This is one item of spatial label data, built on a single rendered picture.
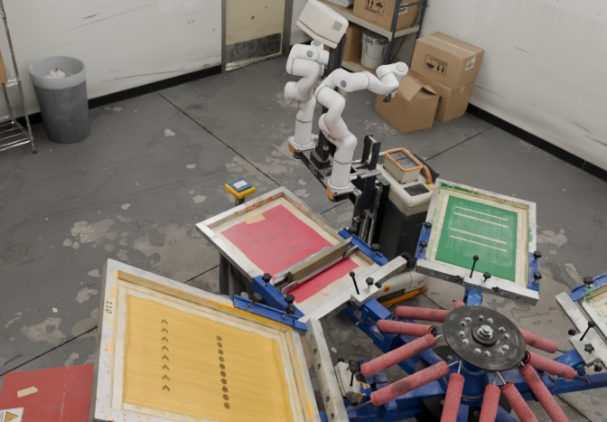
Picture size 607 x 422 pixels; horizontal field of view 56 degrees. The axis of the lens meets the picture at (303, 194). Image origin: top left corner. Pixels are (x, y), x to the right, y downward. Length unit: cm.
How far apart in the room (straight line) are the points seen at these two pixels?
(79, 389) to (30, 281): 210
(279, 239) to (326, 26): 107
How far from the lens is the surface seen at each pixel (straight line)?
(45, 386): 229
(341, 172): 299
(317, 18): 275
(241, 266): 276
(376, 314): 257
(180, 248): 433
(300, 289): 272
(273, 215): 311
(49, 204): 489
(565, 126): 616
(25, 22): 559
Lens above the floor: 291
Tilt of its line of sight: 37 degrees down
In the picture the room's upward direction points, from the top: 6 degrees clockwise
